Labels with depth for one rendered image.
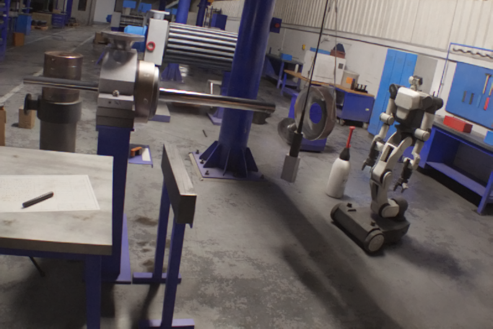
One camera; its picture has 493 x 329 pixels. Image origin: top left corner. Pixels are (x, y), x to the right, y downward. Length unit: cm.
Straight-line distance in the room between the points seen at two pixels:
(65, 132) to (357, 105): 610
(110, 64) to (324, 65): 727
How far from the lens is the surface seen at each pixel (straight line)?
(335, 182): 424
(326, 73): 910
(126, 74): 213
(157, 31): 575
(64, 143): 381
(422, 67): 710
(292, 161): 183
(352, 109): 826
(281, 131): 288
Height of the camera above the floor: 156
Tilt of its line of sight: 16 degrees down
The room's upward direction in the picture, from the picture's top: 11 degrees clockwise
